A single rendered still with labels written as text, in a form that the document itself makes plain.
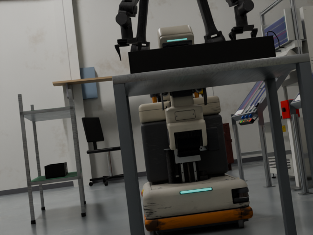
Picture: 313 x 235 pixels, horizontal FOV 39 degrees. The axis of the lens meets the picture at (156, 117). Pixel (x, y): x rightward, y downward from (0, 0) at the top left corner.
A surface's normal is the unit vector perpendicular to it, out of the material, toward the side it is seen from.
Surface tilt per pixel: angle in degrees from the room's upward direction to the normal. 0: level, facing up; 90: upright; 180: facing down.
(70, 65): 90
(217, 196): 90
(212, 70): 90
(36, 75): 90
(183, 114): 98
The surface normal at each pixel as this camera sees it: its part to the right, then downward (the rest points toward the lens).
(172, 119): 0.05, 0.08
